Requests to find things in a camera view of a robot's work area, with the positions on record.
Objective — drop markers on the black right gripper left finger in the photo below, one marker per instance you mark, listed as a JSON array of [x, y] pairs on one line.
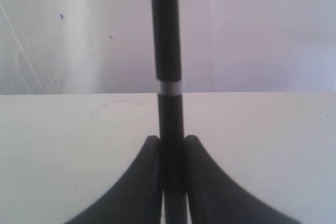
[[136, 197]]

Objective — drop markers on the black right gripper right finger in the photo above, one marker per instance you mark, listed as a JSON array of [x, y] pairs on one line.
[[214, 197]]

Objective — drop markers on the black paintbrush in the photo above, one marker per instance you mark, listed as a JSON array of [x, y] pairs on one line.
[[166, 29]]

